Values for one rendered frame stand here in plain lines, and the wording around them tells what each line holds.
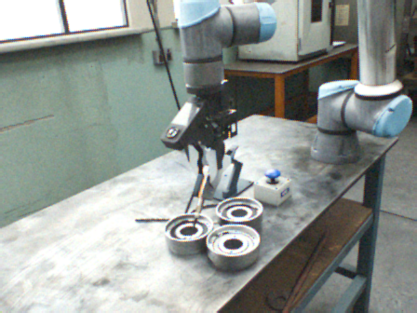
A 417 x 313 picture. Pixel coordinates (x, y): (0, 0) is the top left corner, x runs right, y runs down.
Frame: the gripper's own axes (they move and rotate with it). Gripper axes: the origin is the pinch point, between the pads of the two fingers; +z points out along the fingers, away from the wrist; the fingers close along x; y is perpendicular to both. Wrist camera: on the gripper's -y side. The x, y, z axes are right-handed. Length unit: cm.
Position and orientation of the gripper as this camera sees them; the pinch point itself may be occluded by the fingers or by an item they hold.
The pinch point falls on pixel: (206, 182)
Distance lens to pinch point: 78.7
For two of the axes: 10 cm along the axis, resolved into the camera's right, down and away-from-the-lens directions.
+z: 0.7, 9.2, 3.8
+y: 6.1, -3.5, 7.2
